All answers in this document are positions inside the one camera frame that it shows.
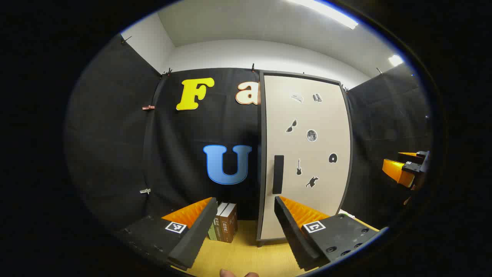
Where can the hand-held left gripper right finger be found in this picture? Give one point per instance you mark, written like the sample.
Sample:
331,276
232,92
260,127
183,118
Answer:
294,240

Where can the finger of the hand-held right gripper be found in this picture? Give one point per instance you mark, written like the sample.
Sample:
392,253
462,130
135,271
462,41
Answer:
409,156
396,171

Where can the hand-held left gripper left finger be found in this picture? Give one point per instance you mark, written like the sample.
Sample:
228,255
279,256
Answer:
196,238

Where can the dark grey cabinet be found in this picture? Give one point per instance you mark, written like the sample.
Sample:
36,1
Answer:
262,154

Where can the green book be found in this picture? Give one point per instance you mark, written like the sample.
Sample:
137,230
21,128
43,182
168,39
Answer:
212,232

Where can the green plush toy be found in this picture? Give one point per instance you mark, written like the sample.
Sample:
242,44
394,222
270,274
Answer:
346,214

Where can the ceiling light strip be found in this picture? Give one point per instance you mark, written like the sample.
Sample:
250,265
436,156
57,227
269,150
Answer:
396,60

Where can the black backdrop cloth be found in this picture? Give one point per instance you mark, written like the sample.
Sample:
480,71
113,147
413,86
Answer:
115,134

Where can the red clip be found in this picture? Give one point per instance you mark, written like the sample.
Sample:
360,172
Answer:
148,107

